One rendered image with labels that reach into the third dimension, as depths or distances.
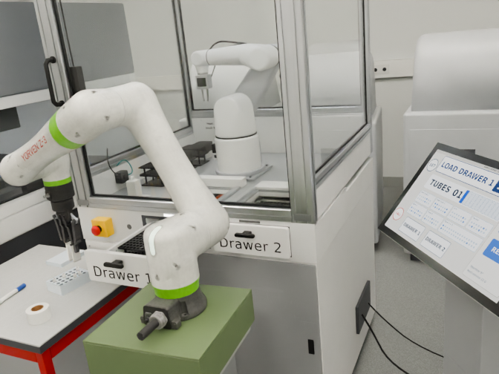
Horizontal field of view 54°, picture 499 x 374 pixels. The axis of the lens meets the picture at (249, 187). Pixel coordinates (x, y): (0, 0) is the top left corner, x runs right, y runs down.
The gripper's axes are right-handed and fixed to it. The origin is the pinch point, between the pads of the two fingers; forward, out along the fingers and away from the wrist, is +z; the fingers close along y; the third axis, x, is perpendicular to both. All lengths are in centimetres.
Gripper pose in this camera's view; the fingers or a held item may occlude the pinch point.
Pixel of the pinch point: (73, 251)
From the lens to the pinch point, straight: 189.9
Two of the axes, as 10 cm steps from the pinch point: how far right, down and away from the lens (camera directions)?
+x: 5.8, -3.0, 7.6
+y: 8.1, 1.0, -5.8
